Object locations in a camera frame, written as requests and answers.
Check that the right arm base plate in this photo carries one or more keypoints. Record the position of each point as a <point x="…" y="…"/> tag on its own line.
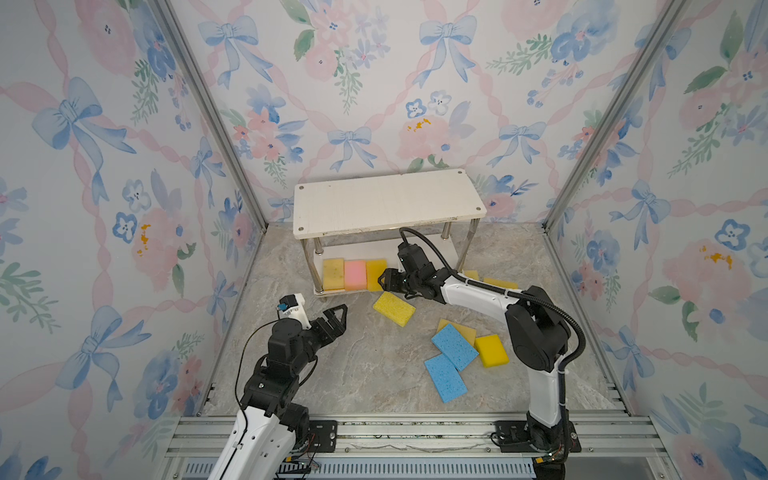
<point x="516" y="436"/>

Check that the lower blue sponge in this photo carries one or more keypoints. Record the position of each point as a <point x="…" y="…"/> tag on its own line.
<point x="446" y="378"/>

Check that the white two-tier shelf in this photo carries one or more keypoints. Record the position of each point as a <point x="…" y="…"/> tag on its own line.
<point x="385" y="203"/>

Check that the right aluminium frame post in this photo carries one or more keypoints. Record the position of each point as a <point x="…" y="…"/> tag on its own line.
<point x="659" y="34"/>

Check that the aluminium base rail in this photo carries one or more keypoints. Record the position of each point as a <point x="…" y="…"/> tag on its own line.
<point x="611" y="445"/>

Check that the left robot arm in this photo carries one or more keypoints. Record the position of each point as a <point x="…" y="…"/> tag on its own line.
<point x="269" y="425"/>

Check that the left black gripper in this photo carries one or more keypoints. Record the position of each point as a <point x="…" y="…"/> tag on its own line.
<point x="335" y="328"/>

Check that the bright yellow sponge right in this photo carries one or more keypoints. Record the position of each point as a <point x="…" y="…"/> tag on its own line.
<point x="491" y="351"/>

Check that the yellow sponge under blue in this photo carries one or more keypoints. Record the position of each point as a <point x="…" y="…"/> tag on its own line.
<point x="468" y="333"/>

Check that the dark yellow sponge centre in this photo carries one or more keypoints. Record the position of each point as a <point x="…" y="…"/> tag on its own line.
<point x="509" y="285"/>

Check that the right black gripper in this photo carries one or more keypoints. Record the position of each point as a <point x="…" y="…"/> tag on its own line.
<point x="389" y="283"/>

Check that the aluminium frame post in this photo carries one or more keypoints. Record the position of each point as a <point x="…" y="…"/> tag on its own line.
<point x="659" y="34"/>
<point x="180" y="47"/>

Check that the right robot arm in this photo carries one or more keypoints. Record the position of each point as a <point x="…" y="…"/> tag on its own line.
<point x="544" y="338"/>

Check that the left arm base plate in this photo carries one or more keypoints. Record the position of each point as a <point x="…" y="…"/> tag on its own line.
<point x="316" y="436"/>

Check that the left aluminium frame post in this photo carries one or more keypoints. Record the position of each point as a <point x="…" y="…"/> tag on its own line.
<point x="180" y="47"/>

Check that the upper blue sponge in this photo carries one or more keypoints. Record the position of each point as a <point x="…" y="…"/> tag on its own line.
<point x="451" y="343"/>

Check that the yellow sponge beside pink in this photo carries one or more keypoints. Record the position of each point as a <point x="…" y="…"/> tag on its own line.
<point x="394" y="308"/>

